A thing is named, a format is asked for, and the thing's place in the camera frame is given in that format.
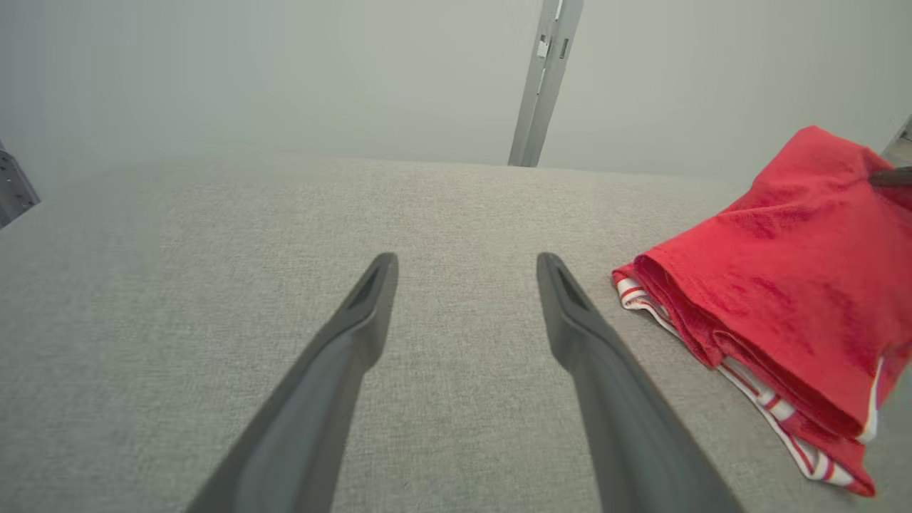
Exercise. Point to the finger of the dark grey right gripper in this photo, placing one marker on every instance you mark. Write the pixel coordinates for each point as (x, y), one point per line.
(894, 177)

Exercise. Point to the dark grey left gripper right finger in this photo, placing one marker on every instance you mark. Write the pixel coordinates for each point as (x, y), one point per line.
(627, 427)

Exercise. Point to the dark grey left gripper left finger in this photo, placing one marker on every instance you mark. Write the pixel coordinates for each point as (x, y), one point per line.
(320, 399)

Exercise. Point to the red white basketball jersey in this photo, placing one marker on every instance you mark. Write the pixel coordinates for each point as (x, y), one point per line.
(798, 271)

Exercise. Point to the folded red garment white trim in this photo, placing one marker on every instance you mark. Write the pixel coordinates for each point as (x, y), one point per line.
(819, 450)

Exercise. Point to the grey metal post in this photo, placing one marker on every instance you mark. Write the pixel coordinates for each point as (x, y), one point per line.
(534, 85)
(557, 85)

